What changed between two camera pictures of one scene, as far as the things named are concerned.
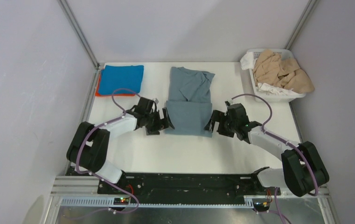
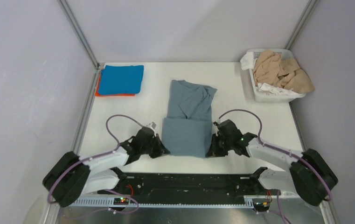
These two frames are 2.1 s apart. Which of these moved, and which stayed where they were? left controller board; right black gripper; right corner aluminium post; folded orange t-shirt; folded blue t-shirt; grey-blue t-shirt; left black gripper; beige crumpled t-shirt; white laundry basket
Moved: right black gripper; grey-blue t-shirt; left black gripper
Stayed: white laundry basket; right corner aluminium post; beige crumpled t-shirt; folded orange t-shirt; left controller board; folded blue t-shirt
